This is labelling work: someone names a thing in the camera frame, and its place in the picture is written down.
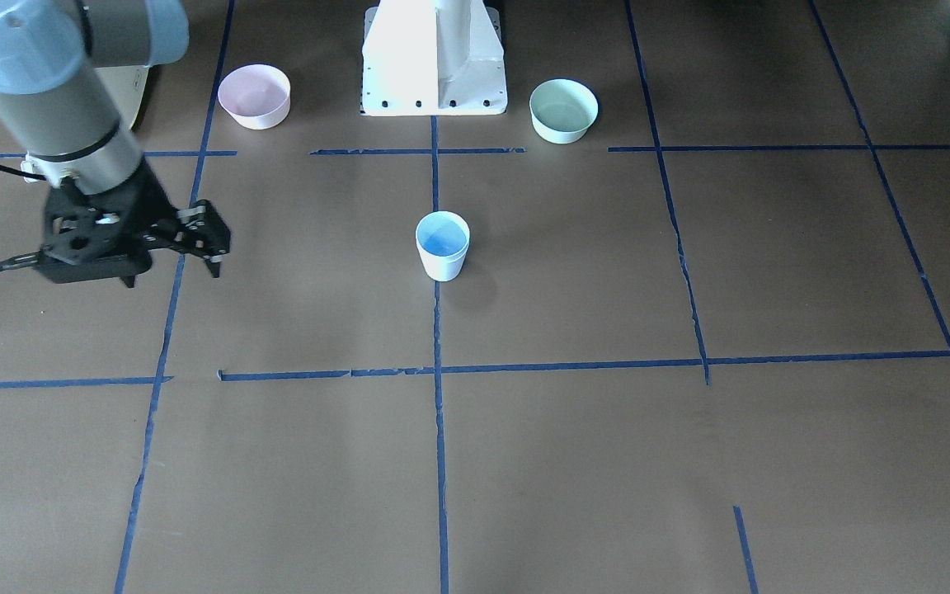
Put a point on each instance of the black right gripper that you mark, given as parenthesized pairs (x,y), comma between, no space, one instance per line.
(148,204)

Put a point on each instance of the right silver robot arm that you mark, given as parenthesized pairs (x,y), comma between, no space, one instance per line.
(51,99)

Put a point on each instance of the cream white toaster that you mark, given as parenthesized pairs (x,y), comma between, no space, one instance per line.
(127,86)

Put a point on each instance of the pink bowl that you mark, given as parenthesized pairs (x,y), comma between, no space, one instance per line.
(256,96)

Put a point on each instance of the mint green bowl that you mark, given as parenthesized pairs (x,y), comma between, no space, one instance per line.
(563,110)

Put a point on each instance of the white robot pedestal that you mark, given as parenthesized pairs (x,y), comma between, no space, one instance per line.
(433,58)

